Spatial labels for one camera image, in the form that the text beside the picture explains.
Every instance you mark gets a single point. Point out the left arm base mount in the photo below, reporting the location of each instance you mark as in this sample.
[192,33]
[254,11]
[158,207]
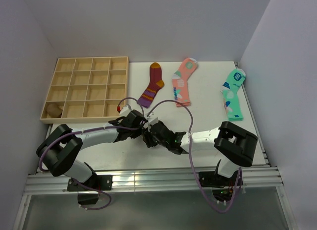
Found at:
[91,191]

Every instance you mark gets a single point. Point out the aluminium rail frame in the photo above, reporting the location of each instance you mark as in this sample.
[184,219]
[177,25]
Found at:
[136,168]

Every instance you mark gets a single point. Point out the pink patterned sock pair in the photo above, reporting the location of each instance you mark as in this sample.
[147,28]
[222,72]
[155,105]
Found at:
[180,80]

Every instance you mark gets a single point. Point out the tan brown ribbed sock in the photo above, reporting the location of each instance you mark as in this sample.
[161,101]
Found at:
[54,111]

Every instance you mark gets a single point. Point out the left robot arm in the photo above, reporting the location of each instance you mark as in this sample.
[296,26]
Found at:
[59,151]

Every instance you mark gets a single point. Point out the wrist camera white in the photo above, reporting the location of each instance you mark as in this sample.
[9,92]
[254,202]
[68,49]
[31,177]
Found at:
[124,111]
[152,119]

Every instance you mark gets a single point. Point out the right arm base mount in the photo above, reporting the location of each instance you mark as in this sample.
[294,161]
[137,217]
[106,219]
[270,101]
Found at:
[214,180]

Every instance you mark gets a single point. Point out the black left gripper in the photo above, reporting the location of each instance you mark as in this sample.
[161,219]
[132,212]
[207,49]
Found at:
[136,134]

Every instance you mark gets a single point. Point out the mint green patterned sock pair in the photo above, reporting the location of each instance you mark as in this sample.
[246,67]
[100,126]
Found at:
[229,91]

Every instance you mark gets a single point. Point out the maroon purple striped sock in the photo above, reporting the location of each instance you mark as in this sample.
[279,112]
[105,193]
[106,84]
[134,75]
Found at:
[155,84]

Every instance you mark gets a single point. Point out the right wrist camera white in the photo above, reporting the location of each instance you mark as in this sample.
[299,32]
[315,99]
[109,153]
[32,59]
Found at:
[152,119]

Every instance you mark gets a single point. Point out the wooden compartment tray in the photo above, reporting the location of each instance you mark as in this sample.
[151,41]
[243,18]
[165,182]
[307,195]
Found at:
[87,89]

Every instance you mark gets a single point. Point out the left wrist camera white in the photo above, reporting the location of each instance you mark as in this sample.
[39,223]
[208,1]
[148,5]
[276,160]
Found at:
[124,111]

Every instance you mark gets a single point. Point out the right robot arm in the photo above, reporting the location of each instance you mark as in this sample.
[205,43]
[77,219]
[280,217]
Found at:
[236,145]

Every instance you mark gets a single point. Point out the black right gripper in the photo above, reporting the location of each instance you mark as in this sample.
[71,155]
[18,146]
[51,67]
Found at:
[147,138]

